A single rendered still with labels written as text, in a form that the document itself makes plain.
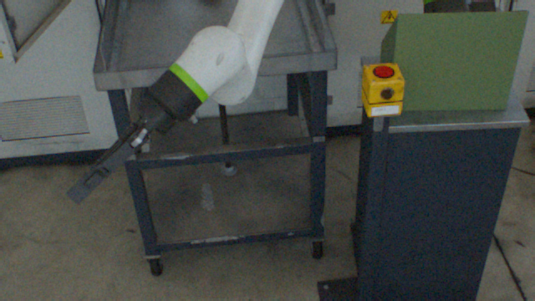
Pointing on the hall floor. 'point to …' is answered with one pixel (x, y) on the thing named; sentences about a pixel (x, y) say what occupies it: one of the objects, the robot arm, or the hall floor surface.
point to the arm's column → (435, 211)
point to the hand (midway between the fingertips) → (85, 185)
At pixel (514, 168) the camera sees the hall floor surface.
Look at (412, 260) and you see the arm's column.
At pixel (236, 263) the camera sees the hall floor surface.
